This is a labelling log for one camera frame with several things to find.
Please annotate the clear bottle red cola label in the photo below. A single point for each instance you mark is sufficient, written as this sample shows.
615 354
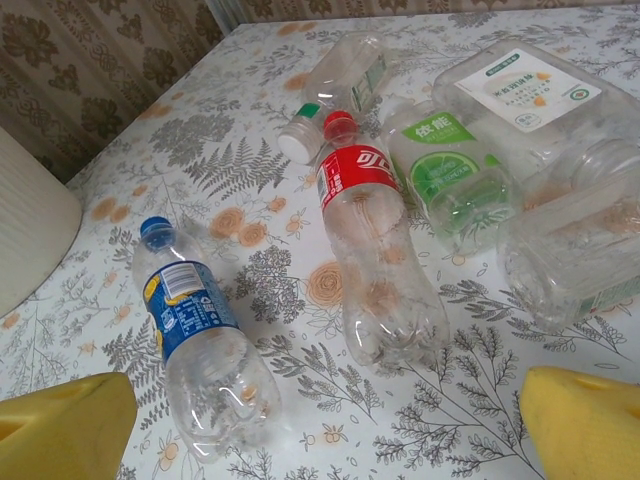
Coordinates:
360 170

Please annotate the clear bottle blue pepsi label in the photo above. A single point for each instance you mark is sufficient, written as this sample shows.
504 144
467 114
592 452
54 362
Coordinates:
190 300

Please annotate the large clear jug white label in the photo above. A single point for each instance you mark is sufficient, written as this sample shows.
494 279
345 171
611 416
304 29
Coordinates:
510 90

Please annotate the clear bottle green collar white cap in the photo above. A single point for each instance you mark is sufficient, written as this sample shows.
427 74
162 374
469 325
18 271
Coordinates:
345 65

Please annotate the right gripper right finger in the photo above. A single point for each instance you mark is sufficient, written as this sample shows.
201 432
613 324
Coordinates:
590 430

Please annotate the clear bottle green lime label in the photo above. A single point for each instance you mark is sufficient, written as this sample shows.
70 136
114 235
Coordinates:
440 165

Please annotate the cream plastic waste bin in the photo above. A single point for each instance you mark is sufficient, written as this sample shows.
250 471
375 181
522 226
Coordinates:
30 225

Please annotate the left aluminium frame post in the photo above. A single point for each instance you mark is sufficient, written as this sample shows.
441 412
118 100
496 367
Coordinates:
225 12

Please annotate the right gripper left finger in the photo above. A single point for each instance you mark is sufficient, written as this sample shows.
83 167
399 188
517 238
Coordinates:
60 435

